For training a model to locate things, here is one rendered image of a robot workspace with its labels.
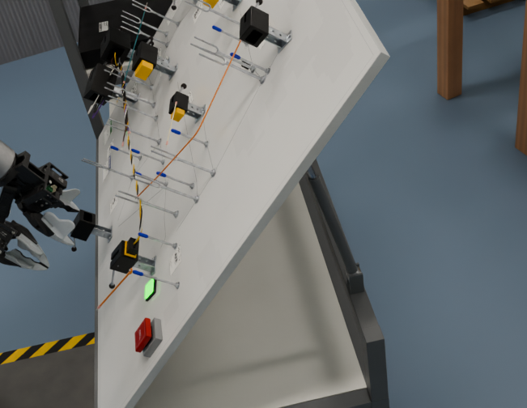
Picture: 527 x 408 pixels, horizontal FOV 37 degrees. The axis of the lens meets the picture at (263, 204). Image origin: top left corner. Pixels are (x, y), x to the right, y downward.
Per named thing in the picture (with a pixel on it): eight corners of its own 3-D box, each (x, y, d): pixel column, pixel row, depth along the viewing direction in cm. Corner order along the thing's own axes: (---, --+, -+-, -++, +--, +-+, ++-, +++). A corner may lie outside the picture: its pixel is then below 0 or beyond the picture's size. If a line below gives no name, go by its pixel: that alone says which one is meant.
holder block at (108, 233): (95, 252, 212) (61, 241, 208) (115, 220, 206) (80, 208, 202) (95, 263, 209) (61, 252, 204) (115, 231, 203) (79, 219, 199)
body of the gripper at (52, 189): (65, 207, 147) (19, 172, 139) (33, 223, 151) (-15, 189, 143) (71, 177, 152) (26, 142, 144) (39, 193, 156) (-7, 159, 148)
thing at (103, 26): (82, 71, 251) (75, 53, 246) (83, 23, 278) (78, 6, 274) (182, 50, 252) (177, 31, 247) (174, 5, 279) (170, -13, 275)
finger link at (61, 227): (86, 244, 151) (57, 209, 147) (63, 255, 153) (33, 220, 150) (91, 235, 154) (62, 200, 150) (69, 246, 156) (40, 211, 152)
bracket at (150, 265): (151, 261, 172) (131, 253, 170) (156, 255, 170) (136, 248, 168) (150, 278, 169) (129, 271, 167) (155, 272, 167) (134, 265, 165)
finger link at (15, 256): (38, 282, 163) (-1, 258, 161) (40, 279, 168) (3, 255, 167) (46, 270, 163) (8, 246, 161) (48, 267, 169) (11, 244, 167)
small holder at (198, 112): (207, 86, 178) (179, 74, 175) (205, 116, 173) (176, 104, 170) (197, 97, 182) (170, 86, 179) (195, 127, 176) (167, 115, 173)
